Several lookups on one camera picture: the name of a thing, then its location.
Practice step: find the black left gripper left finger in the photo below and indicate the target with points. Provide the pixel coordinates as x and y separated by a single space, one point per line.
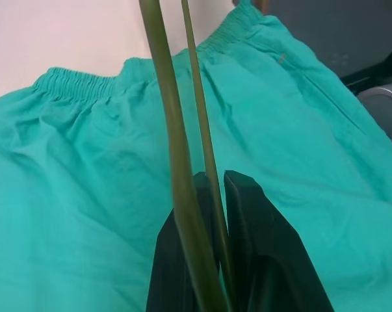
169 273

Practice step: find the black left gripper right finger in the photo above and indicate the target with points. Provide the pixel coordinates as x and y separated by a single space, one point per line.
273 253

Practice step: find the teal green shorts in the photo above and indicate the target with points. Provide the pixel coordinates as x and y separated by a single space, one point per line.
85 182

